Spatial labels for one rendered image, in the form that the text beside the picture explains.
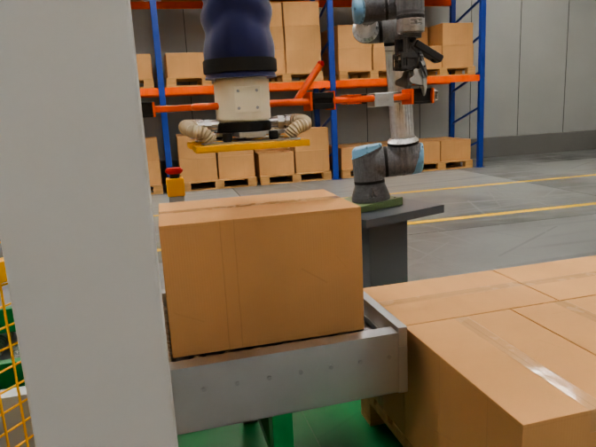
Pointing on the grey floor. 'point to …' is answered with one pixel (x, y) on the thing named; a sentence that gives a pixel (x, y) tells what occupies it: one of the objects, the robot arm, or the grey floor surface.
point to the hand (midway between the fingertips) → (416, 95)
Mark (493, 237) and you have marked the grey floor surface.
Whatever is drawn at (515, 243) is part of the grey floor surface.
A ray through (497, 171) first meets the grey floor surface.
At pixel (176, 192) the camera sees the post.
